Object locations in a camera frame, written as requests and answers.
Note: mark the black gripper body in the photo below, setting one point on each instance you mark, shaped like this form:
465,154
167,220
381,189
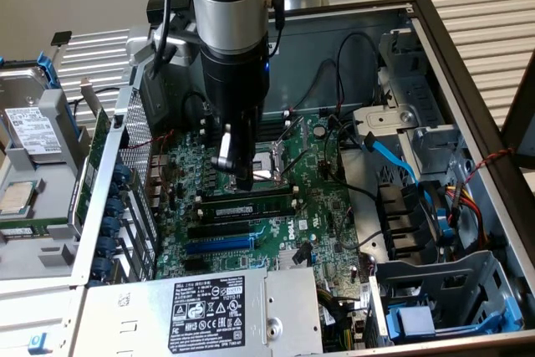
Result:
234,81

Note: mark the CPU socket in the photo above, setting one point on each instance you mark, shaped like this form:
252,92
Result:
271,158

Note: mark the socket locking lever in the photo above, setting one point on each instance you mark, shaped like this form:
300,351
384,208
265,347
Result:
294,162

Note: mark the coin cell battery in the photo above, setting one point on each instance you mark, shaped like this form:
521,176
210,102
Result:
320,130

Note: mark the long black expansion slot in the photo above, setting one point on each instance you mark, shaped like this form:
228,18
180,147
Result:
217,231

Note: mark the open grey PC case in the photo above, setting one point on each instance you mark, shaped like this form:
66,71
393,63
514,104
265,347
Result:
313,52

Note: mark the silver rear port block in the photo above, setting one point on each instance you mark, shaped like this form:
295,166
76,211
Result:
159,181

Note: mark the green motherboard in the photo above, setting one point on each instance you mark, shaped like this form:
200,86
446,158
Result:
322,206

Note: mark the blue expansion slot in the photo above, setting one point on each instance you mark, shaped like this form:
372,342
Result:
217,245

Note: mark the silver chipset heat sink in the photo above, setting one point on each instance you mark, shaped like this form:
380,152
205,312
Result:
286,263

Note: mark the short black expansion slot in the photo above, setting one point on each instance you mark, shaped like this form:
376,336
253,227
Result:
194,265

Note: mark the blue card clip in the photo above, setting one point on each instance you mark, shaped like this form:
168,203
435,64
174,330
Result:
114,207
121,173
101,268
111,226
107,246

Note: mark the green graphics card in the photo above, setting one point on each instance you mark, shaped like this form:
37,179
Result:
98,139

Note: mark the tall grey metal disk bay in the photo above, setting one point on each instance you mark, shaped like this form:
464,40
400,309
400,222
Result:
418,98

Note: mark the black power supply label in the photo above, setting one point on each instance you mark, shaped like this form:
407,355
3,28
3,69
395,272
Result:
207,315

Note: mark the black fan shroud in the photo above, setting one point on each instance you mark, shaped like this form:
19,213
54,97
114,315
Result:
401,219

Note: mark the grey parts rack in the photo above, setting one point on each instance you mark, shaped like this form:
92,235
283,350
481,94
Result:
54,190

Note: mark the silver power supply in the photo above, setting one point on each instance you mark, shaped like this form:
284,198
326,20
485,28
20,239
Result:
138,315

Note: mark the silver hard disk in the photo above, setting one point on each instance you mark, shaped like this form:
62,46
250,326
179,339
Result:
21,89

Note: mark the silver CPU chip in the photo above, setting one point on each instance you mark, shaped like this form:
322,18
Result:
16,198

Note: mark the blue disk carrier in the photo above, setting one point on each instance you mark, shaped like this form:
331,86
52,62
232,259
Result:
414,321

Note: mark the low grey metal disk bay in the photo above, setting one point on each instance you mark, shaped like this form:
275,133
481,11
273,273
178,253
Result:
451,277

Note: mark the blue case latch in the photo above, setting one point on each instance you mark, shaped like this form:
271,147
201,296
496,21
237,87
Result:
38,342

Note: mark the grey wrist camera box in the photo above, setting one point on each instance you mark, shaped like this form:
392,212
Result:
181,49

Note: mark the black camera box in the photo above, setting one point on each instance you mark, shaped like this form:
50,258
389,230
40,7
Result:
179,1

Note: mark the small black bracket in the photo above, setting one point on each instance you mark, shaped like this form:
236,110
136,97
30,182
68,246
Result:
61,38

